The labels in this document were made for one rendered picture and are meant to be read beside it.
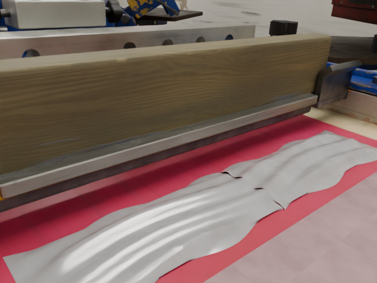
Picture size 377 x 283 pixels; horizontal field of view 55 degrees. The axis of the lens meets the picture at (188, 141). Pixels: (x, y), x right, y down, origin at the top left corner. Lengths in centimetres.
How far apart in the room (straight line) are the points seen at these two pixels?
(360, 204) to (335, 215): 3
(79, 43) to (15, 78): 27
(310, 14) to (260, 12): 41
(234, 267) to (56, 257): 10
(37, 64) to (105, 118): 6
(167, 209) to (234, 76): 14
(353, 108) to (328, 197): 23
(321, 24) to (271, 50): 218
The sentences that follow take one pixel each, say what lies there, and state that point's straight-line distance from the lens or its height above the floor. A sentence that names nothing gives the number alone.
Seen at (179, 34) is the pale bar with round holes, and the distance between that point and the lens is 59.
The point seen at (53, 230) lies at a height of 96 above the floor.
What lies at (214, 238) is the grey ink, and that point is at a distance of 24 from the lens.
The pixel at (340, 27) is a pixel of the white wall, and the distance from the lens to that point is 249.
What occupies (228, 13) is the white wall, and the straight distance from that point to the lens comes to 304.
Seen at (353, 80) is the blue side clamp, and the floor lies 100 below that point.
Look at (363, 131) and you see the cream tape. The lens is 48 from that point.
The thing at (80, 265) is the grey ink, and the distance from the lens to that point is 23.
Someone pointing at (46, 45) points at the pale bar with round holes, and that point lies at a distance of 48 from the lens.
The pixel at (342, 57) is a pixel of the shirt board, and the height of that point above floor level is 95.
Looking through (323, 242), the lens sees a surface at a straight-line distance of 27.
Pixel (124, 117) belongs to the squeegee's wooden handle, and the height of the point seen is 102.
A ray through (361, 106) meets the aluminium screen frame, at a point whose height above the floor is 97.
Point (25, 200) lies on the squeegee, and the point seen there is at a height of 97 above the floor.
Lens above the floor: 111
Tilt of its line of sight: 24 degrees down
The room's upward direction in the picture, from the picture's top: 3 degrees clockwise
